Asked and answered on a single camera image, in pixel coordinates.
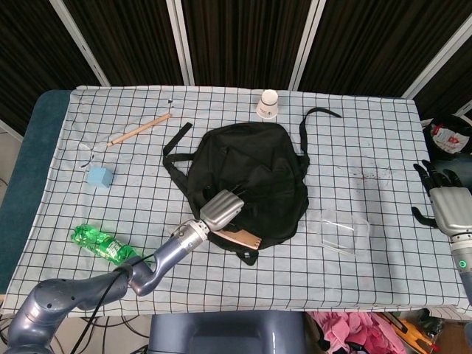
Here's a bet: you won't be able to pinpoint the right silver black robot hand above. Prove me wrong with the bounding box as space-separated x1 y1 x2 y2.
412 160 472 235

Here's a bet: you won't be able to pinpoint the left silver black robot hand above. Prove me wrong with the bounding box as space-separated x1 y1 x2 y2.
198 186 247 232

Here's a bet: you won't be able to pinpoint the brown spiral notebook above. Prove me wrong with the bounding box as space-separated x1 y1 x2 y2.
212 227 263 251

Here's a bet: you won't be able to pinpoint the black backpack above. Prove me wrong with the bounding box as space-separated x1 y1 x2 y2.
162 107 343 266

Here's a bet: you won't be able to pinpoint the black bag with red print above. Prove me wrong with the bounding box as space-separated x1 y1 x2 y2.
422 114 472 162

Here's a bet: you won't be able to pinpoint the checkered tablecloth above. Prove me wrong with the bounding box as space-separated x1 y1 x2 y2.
0 85 462 318

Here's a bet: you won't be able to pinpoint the clear plastic container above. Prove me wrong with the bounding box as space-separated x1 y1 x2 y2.
319 209 371 257

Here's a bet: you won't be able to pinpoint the wooden stick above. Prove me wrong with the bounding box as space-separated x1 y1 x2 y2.
106 113 173 148

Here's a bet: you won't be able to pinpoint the white paper cup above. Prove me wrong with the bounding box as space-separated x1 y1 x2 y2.
254 89 279 120

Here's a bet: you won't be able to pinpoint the blue-grey robot torso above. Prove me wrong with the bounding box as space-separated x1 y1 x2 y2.
148 309 307 354

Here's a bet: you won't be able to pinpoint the green plastic bottle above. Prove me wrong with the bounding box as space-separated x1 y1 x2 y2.
70 223 148 266

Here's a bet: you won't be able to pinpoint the light blue foam block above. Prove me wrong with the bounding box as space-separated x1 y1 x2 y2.
86 165 114 191

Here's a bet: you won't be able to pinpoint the yellow tool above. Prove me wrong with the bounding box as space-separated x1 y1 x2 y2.
383 313 436 354

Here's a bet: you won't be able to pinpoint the pink cloth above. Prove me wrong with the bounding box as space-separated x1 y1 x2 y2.
311 310 406 354

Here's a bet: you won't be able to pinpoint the black folding partition screen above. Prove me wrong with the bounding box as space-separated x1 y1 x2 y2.
0 0 472 122

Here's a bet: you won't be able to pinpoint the thin bent wire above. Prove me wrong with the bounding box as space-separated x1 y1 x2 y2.
77 142 97 171

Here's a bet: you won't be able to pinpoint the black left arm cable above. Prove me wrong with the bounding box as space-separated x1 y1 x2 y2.
72 252 158 354

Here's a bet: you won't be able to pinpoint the floor cables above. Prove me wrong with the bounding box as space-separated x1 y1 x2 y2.
0 315 150 354

